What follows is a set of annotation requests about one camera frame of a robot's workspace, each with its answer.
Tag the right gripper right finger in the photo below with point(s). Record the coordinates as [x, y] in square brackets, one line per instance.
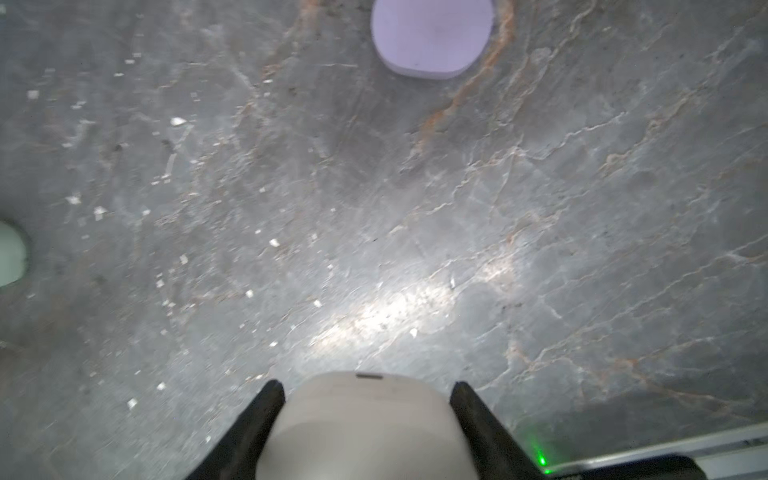
[496, 455]

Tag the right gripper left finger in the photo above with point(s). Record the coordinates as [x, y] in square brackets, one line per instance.
[236, 454]

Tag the white earbud charging case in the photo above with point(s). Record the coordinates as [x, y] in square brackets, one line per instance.
[353, 425]

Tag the green earbud charging case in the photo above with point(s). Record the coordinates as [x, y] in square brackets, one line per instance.
[14, 254]

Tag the purple earbud charging case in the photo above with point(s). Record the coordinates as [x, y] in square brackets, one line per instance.
[431, 39]

